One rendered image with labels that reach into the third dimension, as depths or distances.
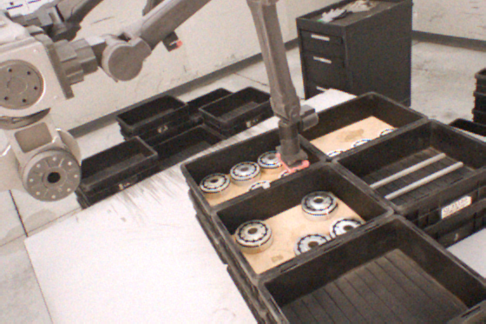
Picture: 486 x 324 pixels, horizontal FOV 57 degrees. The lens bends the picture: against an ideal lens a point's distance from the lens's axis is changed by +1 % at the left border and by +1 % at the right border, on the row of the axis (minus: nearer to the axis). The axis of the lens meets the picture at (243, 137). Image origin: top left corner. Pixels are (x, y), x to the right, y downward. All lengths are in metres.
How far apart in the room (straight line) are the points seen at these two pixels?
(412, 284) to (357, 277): 0.12
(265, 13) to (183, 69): 3.46
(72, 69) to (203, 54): 3.75
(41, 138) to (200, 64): 3.49
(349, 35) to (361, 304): 1.92
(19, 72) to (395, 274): 0.93
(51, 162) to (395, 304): 0.89
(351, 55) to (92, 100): 2.45
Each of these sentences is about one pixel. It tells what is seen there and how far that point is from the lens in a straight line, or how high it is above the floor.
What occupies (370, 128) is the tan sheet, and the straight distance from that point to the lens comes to 1.73.
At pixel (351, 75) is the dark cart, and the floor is 0.58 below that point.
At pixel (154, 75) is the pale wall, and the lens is 4.42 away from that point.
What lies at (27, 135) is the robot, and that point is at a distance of 1.24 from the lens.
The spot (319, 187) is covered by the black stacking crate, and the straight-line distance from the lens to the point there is 1.38.
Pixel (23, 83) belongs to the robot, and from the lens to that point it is 0.91.
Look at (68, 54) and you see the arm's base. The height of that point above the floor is 1.47.
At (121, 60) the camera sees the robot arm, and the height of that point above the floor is 1.43.
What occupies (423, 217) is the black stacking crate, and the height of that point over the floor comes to 0.86.
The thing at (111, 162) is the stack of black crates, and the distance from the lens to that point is 2.57.
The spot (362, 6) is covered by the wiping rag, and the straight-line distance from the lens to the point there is 3.15.
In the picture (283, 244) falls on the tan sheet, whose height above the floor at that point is 0.83.
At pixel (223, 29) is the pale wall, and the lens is 4.71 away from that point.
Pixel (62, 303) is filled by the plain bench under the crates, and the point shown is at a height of 0.70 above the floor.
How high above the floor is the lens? 1.69
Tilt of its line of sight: 29 degrees down
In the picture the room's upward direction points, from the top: 11 degrees counter-clockwise
